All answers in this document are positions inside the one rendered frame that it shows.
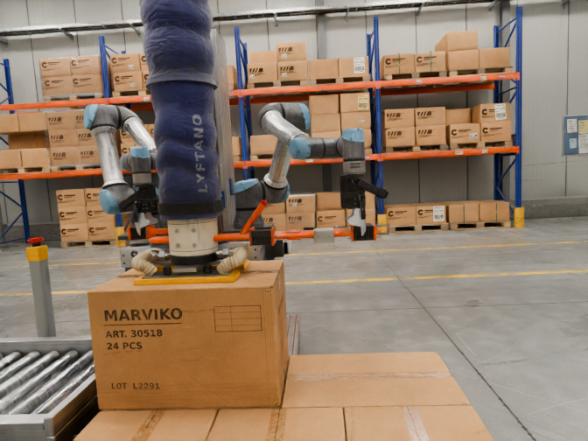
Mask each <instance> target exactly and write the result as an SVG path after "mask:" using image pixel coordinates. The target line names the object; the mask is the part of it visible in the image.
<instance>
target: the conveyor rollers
mask: <svg viewBox="0 0 588 441"><path fill-rule="evenodd" d="M78 358H79V354H78V352H77V351H75V350H71V351H70V352H68V353H66V354H65V355H64V356H62V357H61V358H60V354H59V353H58V352H57V351H51V352H50V353H48V354H46V355H45V356H43V357H42V358H41V356H40V353H39V352H37V351H33V352H31V353H29V354H27V355H26V356H25V357H23V358H22V355H21V353H19V352H13V353H11V354H9V355H8V356H6V357H4V358H3V355H2V354H1V353H0V415H5V414H6V415H30V414H31V413H32V412H33V411H34V410H35V409H37V410H36V411H35V412H34V413H32V414H48V413H50V412H51V411H52V410H53V409H54V408H55V407H56V406H58V405H59V404H60V403H61V402H62V401H63V400H65V399H66V398H67V397H68V396H69V395H70V394H71V393H73V392H74V391H75V390H76V389H77V388H78V387H79V386H80V385H81V384H82V383H83V382H84V381H85V380H87V379H88V378H89V377H90V376H91V375H92V374H93V373H95V364H94V363H93V364H91V363H92V362H93V361H94V356H93V349H92V350H89V351H88V352H87V353H85V354H84V355H82V356H81V357H80V358H79V359H78ZM72 363H73V364H72ZM90 364H91V365H90ZM89 365H90V366H89ZM87 366H89V367H88V368H86V367H87ZM85 368H86V369H85ZM84 369H85V370H84ZM82 370H84V371H83V372H82V373H81V371H82ZM61 371H62V372H61ZM76 375H78V376H77V377H75V376H76ZM53 377H54V378H53ZM74 377H75V378H74ZM73 378H74V379H73ZM72 379H73V380H72ZM71 380H72V381H71ZM68 382H69V383H68ZM67 383H68V384H67ZM66 384H67V385H66ZM65 385H66V386H65ZM42 386H43V387H42ZM64 386H65V387H64ZM62 387H64V388H63V389H62V390H60V389H61V388H62ZM35 391H36V392H35ZM57 391H59V392H58V393H57V394H56V395H54V394H55V393H56V392H57ZM34 392H35V393H34ZM51 396H53V397H52V398H51V399H49V398H50V397H51ZM27 397H28V398H27ZM48 399H49V400H48ZM46 400H48V401H47V402H46V403H45V404H43V403H44V402H45V401H46ZM41 404H43V405H42V406H41V407H40V408H39V409H38V407H39V406H40V405H41ZM16 406H17V407H16ZM8 412H9V413H8Z"/></svg>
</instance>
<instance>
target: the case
mask: <svg viewBox="0 0 588 441"><path fill-rule="evenodd" d="M232 270H239V271H240V276H239V277H238V278H237V279H236V281H235V282H234V283H188V284H161V285H134V284H133V281H134V280H135V279H137V278H139V277H140V276H142V275H144V274H145V273H143V272H142V271H137V270H135V269H130V270H128V271H126V272H124V273H122V274H121V275H120V276H117V277H115V278H113V279H111V280H109V281H107V282H106V283H103V284H101V285H99V286H97V287H95V288H93V289H92V290H89V291H87V304H88V313H89V321H90V330H91V339H92V347H93V356H94V371H95V380H96V389H97V397H98V406H99V410H146V409H205V408H265V407H280V402H281V397H282V392H283V386H284V377H285V371H286V366H287V360H288V355H289V351H288V334H287V317H286V300H285V283H284V260H269V261H249V264H248V266H247V267H246V269H232Z"/></svg>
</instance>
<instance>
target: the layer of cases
mask: <svg viewBox="0 0 588 441"><path fill-rule="evenodd" d="M73 441H494V438H493V437H492V435H491V434H490V432H489V431H488V429H487V427H486V426H485V425H484V424H483V422H482V421H481V419H480V417H479V415H478V414H477V412H476V411H475V409H474V408H473V406H472V405H471V404H470V402H469V401H468V399H467V397H466V395H465V394H464V392H463V391H462V389H461V388H460V386H459V385H458V384H457V382H456V381H455V379H454V378H453V376H452V374H451V372H450V371H449V369H448V368H447V366H446V365H445V364H444V362H443V361H442V359H441V358H440V356H439V354H438V352H414V353H343V354H307V355H290V360H289V355H288V360H287V366H286V371H285V377H284V382H283V392H282V397H281V402H280V407H265V408H205V409H102V410H101V411H100V412H99V413H98V414H97V415H96V416H95V417H94V418H93V419H92V421H91V422H90V423H89V424H88V425H87V426H86V427H85V428H84V429H83V430H82V431H81V432H80V434H79V435H78V436H77V437H76V438H75V439H74V440H73Z"/></svg>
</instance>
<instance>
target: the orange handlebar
mask: <svg viewBox="0 0 588 441"><path fill-rule="evenodd" d="M333 231H334V233H333V235H334V237H343V236H351V230H350V228H343V229H334V230H333ZM150 234H151V235H161V234H168V228H154V229H151V230H150ZM301 238H314V233H313V230H301V229H287V231H277V232H275V233H274V240H275V239H286V241H292V240H301ZM213 240H214V241H215V242H231V241H249V233H246V234H239V233H234V234H217V235H215V236H214V237H213ZM149 242H150V243H151V244H164V243H169V236H155V237H151V238H150V240H149Z"/></svg>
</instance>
